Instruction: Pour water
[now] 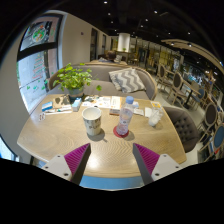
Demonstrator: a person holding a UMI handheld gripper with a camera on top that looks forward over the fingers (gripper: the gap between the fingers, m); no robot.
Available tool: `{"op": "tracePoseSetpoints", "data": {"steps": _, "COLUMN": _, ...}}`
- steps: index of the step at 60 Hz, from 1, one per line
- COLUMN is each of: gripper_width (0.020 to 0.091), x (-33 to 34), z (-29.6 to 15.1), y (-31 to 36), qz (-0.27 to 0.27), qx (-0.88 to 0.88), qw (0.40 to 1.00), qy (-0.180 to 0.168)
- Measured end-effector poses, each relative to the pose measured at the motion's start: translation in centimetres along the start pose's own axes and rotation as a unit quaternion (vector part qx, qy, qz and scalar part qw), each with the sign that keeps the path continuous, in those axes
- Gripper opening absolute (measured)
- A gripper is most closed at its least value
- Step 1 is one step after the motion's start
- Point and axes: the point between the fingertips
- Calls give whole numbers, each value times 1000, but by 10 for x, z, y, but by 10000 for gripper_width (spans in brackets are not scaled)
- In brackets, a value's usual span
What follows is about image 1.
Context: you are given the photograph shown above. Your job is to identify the clear blue-capped water bottle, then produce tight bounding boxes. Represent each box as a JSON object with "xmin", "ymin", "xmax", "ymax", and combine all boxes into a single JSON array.
[{"xmin": 115, "ymin": 95, "xmax": 135, "ymax": 137}]

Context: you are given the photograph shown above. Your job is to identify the green potted plant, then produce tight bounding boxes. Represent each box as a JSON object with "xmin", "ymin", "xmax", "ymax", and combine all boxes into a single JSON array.
[{"xmin": 52, "ymin": 62, "xmax": 103, "ymax": 103}]

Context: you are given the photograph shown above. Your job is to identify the white printed booklet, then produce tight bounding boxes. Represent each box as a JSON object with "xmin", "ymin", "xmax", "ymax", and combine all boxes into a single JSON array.
[{"xmin": 133, "ymin": 101, "xmax": 145, "ymax": 117}]

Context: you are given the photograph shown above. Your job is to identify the white paper with pen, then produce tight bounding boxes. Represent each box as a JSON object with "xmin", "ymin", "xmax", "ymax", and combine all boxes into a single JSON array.
[{"xmin": 44, "ymin": 104, "xmax": 73, "ymax": 115}]

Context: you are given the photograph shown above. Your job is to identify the small light blue box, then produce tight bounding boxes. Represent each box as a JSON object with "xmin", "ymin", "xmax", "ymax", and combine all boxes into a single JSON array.
[{"xmin": 71, "ymin": 97, "xmax": 83, "ymax": 112}]

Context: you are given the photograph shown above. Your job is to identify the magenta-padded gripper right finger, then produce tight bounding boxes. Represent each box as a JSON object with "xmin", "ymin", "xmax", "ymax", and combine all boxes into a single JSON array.
[{"xmin": 132, "ymin": 143, "xmax": 184, "ymax": 186}]

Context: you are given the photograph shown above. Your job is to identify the flat round red coaster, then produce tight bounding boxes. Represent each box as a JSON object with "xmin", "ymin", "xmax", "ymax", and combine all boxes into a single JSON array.
[{"xmin": 112, "ymin": 124, "xmax": 130, "ymax": 139}]

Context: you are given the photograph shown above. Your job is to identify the cream tissue box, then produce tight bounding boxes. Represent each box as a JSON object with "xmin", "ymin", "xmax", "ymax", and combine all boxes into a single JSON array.
[{"xmin": 109, "ymin": 95, "xmax": 122, "ymax": 116}]

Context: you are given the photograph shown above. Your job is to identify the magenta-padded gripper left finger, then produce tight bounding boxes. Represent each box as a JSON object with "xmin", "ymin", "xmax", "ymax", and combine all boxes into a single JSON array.
[{"xmin": 41, "ymin": 143, "xmax": 92, "ymax": 185}]

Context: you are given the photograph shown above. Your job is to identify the white printed leaflet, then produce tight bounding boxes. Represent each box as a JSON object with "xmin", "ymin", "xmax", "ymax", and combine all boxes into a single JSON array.
[{"xmin": 81, "ymin": 95, "xmax": 113, "ymax": 109}]

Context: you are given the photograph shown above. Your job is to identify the group of ceiling lights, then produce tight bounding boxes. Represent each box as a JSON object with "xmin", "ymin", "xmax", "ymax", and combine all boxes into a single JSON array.
[{"xmin": 103, "ymin": 0, "xmax": 194, "ymax": 48}]

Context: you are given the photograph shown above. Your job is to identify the person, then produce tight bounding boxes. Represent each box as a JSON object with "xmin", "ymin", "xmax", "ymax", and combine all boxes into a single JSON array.
[{"xmin": 99, "ymin": 49, "xmax": 118, "ymax": 63}]

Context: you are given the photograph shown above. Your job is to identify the grey tufted armchair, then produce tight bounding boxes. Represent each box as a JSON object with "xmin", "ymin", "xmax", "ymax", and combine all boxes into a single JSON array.
[{"xmin": 163, "ymin": 105, "xmax": 201, "ymax": 154}]

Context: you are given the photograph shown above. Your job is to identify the blue white card box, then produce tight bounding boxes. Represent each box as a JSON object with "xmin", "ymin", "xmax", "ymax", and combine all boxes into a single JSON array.
[{"xmin": 41, "ymin": 101, "xmax": 54, "ymax": 113}]

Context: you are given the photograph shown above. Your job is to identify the grey white chevron cushion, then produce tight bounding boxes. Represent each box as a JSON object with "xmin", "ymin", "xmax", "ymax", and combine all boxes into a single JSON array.
[{"xmin": 108, "ymin": 68, "xmax": 147, "ymax": 94}]

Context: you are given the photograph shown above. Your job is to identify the window with colourful stickers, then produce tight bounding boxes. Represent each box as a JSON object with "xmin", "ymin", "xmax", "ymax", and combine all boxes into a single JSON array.
[{"xmin": 16, "ymin": 13, "xmax": 64, "ymax": 114}]

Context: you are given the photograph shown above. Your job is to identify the white printed mug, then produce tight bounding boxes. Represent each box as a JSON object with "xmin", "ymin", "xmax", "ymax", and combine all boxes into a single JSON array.
[{"xmin": 81, "ymin": 106, "xmax": 103, "ymax": 136}]

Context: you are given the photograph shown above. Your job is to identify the group of dining chairs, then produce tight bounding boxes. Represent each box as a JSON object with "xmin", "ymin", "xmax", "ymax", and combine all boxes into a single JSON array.
[{"xmin": 156, "ymin": 63, "xmax": 224, "ymax": 161}]

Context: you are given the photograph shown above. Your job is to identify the grey upholstered sofa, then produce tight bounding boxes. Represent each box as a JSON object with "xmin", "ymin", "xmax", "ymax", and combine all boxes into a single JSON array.
[{"xmin": 48, "ymin": 63, "xmax": 158, "ymax": 101}]

